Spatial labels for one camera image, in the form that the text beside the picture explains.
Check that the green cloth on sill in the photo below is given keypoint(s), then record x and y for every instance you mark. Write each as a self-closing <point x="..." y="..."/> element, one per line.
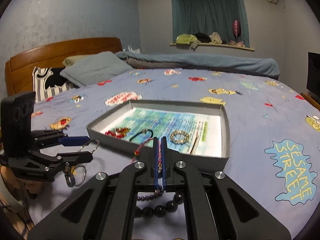
<point x="186" y="39"/>

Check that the teal curtain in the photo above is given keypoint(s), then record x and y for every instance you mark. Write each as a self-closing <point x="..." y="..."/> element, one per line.
<point x="208" y="16"/>

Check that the blue cartoon bedsheet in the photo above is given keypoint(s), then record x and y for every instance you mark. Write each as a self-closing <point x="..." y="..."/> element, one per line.
<point x="274" y="137"/>

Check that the grey-blue pillow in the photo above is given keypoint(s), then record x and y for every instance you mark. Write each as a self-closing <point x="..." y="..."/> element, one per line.
<point x="95" y="68"/>

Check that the printed paper sheet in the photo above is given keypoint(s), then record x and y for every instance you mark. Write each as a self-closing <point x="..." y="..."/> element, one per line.
<point x="145" y="123"/>

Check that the beige cloth on sill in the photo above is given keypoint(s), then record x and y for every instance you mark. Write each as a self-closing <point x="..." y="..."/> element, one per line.
<point x="215" y="38"/>

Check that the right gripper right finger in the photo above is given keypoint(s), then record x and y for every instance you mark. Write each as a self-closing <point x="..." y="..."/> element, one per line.
<point x="215" y="206"/>

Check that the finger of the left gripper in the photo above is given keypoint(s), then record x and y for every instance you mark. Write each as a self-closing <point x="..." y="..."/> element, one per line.
<point x="73" y="141"/>
<point x="72" y="157"/>

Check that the black cloth on sill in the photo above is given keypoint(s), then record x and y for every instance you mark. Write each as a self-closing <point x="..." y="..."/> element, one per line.
<point x="203" y="38"/>

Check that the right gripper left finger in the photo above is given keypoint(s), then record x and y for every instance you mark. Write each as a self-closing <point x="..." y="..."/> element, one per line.
<point x="104" y="207"/>

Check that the wooden headboard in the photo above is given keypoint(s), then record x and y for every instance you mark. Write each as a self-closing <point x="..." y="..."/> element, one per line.
<point x="18" y="70"/>

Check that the red bead jewelry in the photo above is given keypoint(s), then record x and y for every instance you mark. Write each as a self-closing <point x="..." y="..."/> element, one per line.
<point x="118" y="132"/>

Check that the pink balloon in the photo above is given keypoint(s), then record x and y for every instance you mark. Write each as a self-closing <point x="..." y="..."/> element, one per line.
<point x="236" y="29"/>

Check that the striped cartoon pillow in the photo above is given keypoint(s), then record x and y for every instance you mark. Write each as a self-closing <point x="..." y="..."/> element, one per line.
<point x="47" y="83"/>

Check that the person's left hand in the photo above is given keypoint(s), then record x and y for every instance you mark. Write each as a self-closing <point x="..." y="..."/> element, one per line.
<point x="18" y="187"/>

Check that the grey cardboard tray box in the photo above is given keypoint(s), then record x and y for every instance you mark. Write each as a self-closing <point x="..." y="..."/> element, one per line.
<point x="205" y="164"/>

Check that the olive pillow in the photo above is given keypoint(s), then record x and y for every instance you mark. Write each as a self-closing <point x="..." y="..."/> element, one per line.
<point x="71" y="60"/>

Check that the blue folded blanket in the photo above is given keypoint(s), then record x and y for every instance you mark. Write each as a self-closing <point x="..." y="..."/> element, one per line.
<point x="233" y="64"/>

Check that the wooden window sill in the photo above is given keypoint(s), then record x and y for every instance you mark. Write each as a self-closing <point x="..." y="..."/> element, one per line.
<point x="215" y="45"/>

